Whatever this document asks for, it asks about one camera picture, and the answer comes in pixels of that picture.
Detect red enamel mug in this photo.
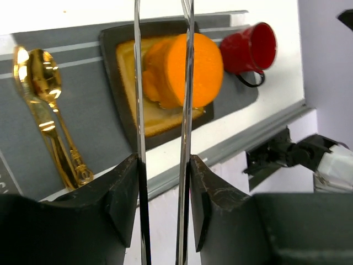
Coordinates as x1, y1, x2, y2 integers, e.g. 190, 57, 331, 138
220, 22, 277, 88

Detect gold spoon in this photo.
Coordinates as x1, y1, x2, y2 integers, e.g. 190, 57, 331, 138
27, 49, 93, 187

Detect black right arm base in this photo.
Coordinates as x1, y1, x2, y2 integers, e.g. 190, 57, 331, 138
244, 128, 309, 190

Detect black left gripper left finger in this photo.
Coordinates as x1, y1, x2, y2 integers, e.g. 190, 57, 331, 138
1, 154, 138, 264

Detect grey placemat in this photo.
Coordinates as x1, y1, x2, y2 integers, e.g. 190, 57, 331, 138
0, 14, 260, 202

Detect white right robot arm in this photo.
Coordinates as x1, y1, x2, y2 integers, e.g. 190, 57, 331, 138
292, 134, 352, 193

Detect orange round bread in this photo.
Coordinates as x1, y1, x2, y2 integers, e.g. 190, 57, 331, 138
142, 33, 224, 109

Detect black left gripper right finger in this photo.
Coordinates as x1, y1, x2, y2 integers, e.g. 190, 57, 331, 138
190, 155, 352, 264

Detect aluminium table frame rail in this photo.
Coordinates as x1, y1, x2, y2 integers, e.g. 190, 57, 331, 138
147, 101, 318, 199

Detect silver metal tongs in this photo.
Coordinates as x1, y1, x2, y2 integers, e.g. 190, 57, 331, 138
133, 1, 195, 264

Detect black square plate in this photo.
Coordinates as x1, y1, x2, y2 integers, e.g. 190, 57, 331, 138
99, 19, 215, 151

